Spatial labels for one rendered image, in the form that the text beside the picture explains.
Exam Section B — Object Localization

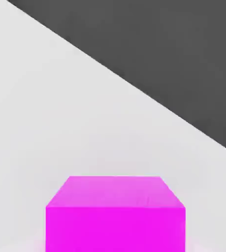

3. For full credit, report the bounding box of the small magenta cube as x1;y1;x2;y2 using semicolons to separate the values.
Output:
45;175;186;252

